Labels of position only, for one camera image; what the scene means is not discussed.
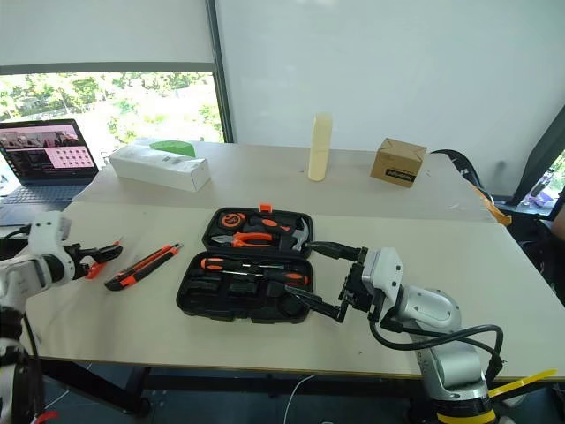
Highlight black diagonal frame bar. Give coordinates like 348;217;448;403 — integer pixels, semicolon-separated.
510;102;565;207

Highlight short orange black screwdriver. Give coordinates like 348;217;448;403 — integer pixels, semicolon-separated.
200;256;267;272

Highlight long orange black screwdriver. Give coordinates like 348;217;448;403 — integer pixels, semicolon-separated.
219;268;311;287

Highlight black plastic tool case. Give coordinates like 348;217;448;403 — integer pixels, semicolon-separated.
175;202;316;325

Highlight brown cardboard box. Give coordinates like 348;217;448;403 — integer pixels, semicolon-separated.
369;137;428;189

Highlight orange handled pliers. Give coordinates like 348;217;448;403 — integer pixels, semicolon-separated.
210;231;275;249

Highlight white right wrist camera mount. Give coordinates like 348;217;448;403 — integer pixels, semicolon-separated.
361;246;405;320

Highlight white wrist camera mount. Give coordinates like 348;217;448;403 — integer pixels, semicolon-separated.
361;246;405;320
27;210;77;284

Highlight white cable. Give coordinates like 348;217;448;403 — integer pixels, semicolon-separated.
282;373;318;424

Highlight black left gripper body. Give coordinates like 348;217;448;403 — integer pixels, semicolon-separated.
64;243;92;281

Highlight orange black tape measure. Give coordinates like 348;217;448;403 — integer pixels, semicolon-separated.
220;212;247;231

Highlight black orange utility knife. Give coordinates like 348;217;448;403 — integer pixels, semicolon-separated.
103;242;184;292

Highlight orange strap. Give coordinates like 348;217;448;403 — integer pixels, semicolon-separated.
469;182;514;227

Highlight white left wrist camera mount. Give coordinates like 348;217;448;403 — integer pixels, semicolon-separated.
27;210;77;284

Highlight dark laptop computer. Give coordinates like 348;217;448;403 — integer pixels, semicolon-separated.
0;118;101;227

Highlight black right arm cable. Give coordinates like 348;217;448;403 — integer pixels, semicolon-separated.
369;318;507;382

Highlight green plastic lid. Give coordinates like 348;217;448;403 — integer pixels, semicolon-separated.
148;139;197;158

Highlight black table leg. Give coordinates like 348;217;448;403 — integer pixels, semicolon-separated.
40;358;154;417

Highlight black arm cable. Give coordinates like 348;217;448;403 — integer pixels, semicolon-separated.
0;223;33;243
369;318;507;382

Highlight claw hammer orange black handle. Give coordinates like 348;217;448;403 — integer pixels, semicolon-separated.
246;215;313;254

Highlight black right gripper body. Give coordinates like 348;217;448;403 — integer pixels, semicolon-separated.
336;246;377;322

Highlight dark window frame post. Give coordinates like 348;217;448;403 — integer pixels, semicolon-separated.
205;0;236;144

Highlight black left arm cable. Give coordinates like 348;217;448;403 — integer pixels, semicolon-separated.
0;223;33;243

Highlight long white cardboard box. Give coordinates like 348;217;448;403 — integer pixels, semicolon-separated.
107;142;212;193

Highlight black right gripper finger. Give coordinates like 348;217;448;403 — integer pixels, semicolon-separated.
283;284;348;324
306;240;363;263

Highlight yellow plastic strip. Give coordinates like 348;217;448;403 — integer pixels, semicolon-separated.
486;367;559;399

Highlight tall cream plastic bottle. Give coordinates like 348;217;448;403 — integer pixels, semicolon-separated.
307;112;334;183

